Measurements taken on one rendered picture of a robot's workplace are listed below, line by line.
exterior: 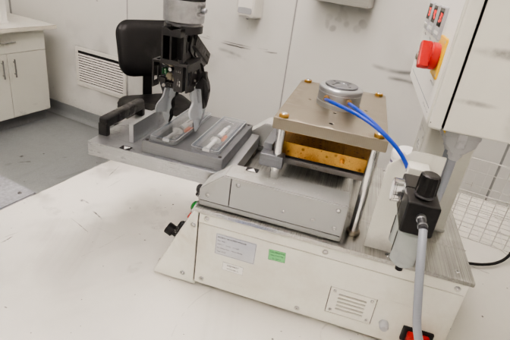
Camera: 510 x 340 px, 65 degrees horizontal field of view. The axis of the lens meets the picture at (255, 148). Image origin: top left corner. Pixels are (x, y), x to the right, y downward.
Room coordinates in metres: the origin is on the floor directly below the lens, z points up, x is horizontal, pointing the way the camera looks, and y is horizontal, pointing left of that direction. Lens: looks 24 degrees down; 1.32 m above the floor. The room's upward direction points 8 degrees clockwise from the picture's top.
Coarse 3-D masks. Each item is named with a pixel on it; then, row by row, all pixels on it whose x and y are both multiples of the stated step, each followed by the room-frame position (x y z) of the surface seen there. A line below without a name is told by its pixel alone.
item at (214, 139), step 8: (224, 120) 0.83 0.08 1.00; (232, 120) 0.84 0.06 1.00; (240, 120) 0.84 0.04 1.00; (216, 128) 0.78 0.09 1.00; (224, 128) 0.78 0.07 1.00; (232, 128) 0.79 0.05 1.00; (208, 136) 0.73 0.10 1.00; (216, 136) 0.74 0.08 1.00; (224, 136) 0.74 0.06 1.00; (192, 144) 0.68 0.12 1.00; (200, 144) 0.69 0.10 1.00; (208, 144) 0.69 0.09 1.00; (216, 144) 0.70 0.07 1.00; (224, 144) 0.70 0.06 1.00
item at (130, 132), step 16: (160, 112) 0.83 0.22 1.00; (112, 128) 0.78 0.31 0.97; (128, 128) 0.79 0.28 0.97; (144, 128) 0.76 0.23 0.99; (96, 144) 0.70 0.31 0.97; (112, 144) 0.70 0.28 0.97; (128, 144) 0.71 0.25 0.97; (256, 144) 0.83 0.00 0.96; (128, 160) 0.69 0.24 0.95; (144, 160) 0.68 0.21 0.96; (160, 160) 0.67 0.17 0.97; (176, 160) 0.67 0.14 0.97; (240, 160) 0.71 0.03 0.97; (176, 176) 0.66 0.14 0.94; (192, 176) 0.66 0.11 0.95; (208, 176) 0.65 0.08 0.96
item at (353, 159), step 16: (288, 144) 0.63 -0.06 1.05; (304, 144) 0.63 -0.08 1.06; (320, 144) 0.64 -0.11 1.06; (336, 144) 0.65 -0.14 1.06; (288, 160) 0.63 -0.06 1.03; (304, 160) 0.62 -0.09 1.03; (320, 160) 0.61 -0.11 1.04; (336, 160) 0.61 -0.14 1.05; (352, 160) 0.60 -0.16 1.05; (352, 176) 0.60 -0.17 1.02
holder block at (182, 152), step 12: (216, 120) 0.85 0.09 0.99; (192, 132) 0.76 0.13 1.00; (204, 132) 0.77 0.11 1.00; (240, 132) 0.80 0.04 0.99; (144, 144) 0.69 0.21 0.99; (156, 144) 0.68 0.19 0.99; (168, 144) 0.69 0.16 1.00; (180, 144) 0.69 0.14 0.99; (228, 144) 0.73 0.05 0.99; (240, 144) 0.76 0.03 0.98; (168, 156) 0.68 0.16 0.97; (180, 156) 0.67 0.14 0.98; (192, 156) 0.67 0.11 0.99; (204, 156) 0.66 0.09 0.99; (216, 156) 0.66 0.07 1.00; (228, 156) 0.69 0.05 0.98; (216, 168) 0.66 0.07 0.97
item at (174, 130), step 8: (184, 112) 0.84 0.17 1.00; (208, 112) 0.86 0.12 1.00; (176, 120) 0.79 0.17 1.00; (184, 120) 0.80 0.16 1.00; (192, 120) 0.80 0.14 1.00; (160, 128) 0.73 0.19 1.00; (168, 128) 0.74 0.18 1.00; (176, 128) 0.74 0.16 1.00; (184, 128) 0.75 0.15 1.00; (160, 136) 0.70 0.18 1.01; (168, 136) 0.70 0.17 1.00; (176, 136) 0.71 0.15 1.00
